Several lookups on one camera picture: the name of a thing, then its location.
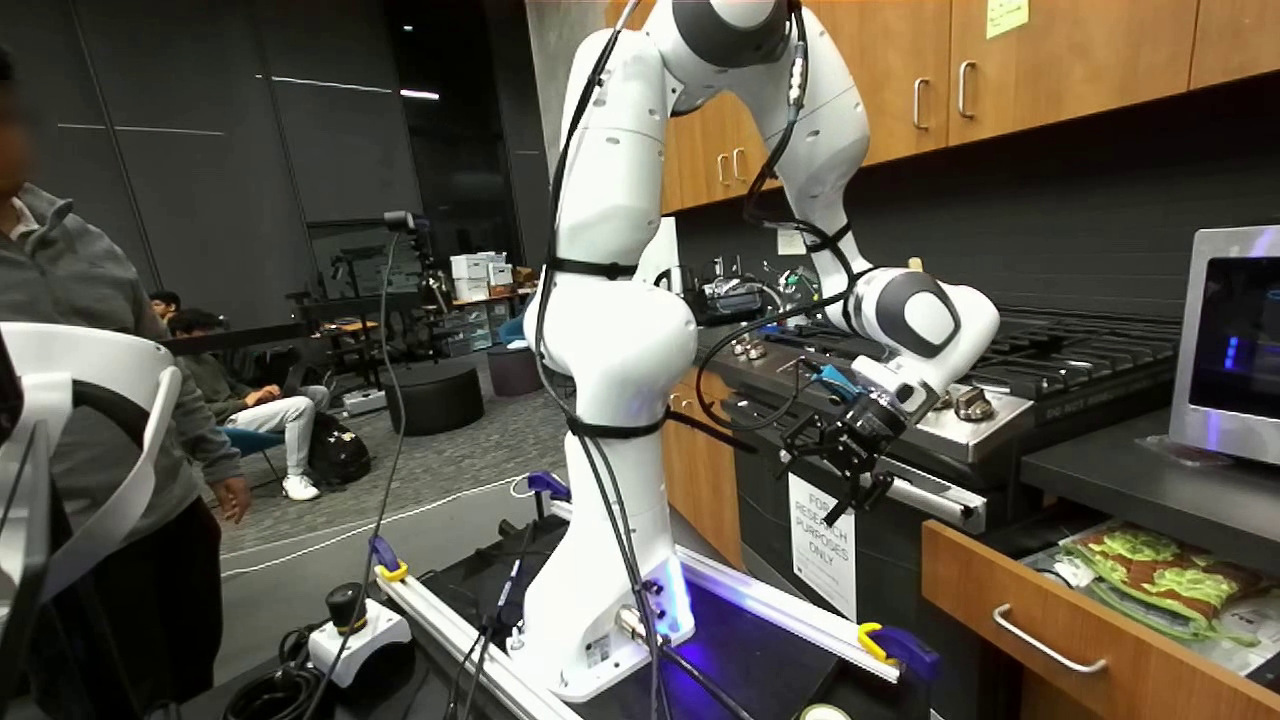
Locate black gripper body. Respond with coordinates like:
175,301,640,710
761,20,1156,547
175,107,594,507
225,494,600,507
783,400,902,497

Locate wooden top drawer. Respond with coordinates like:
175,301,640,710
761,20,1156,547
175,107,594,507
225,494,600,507
920,520,1280,720

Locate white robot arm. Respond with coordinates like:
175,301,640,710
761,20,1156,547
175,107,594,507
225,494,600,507
507,0,1001,705

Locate stainless steel stove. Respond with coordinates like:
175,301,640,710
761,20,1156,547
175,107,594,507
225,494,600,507
711,317,1177,720

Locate white research purposes sign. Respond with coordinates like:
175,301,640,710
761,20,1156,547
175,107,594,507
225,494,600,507
787,477,855,619

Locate green patterned cloth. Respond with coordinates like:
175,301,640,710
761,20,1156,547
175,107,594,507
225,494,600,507
1028,520,1263,647

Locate black microwave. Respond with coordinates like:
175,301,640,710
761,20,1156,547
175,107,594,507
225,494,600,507
1166,223,1280,466

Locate upper wooden cabinets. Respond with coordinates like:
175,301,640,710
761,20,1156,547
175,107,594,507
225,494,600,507
726,0,1280,165

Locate white paper note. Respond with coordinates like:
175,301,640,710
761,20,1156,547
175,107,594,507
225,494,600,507
985,0,1032,42

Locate seated person in background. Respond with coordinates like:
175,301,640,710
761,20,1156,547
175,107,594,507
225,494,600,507
147,293,320,503

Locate person in grey hoodie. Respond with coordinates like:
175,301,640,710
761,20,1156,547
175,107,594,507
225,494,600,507
0,49,256,720

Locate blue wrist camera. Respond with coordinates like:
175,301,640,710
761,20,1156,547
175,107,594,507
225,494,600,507
816,365,864,406

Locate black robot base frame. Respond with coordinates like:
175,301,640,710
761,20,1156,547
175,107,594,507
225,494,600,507
374,547,930,720

